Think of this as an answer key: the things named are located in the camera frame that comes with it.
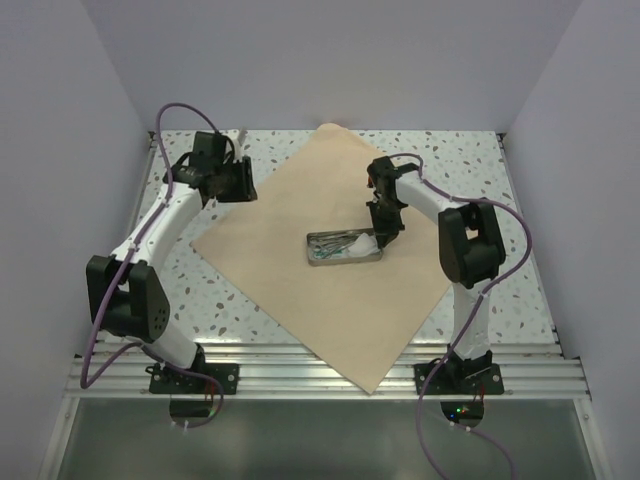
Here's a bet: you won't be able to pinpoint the white gauze pad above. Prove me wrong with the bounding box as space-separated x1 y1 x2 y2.
347 233 379 258

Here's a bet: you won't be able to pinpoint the metal tray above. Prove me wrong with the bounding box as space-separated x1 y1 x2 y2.
306 228 383 267

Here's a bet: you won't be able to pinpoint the teal blade packet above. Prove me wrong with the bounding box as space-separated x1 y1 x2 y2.
312 248 344 260

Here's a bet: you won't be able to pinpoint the beige cloth mat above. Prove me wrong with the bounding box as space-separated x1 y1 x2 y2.
193 123 449 393

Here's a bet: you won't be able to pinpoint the steel hemostat forceps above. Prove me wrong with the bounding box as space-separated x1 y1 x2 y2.
311 232 358 251

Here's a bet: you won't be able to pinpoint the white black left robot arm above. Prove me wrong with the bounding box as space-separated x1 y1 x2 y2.
86 130 257 369

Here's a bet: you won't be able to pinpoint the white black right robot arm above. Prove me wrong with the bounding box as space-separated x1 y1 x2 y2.
367 156 506 376

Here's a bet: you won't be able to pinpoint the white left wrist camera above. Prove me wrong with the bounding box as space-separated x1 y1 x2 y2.
226 127 248 161

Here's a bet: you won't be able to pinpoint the aluminium rail frame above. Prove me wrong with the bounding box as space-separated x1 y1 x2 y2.
40 130 612 479

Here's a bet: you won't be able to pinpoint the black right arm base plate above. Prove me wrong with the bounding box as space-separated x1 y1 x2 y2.
425 364 505 396

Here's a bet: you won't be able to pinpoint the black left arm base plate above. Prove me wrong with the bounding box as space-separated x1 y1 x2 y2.
145 363 240 395

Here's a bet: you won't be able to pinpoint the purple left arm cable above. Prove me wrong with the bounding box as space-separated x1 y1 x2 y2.
79 102 236 429

